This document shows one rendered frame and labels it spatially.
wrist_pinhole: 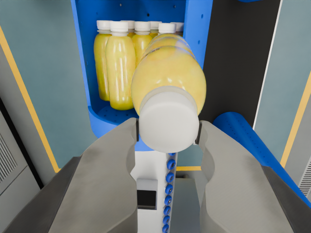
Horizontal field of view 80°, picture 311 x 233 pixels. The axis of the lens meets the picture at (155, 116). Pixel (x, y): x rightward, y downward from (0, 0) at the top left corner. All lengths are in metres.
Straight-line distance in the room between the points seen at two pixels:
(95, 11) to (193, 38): 0.27
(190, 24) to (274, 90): 1.61
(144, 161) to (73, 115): 1.24
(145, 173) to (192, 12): 0.71
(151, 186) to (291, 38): 1.49
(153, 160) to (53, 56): 1.30
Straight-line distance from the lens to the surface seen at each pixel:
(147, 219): 1.17
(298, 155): 2.45
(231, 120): 1.53
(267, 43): 1.59
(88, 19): 0.52
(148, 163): 0.86
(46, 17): 1.79
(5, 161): 2.25
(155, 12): 0.60
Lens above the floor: 1.55
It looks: 62 degrees down
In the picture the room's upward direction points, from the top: 175 degrees counter-clockwise
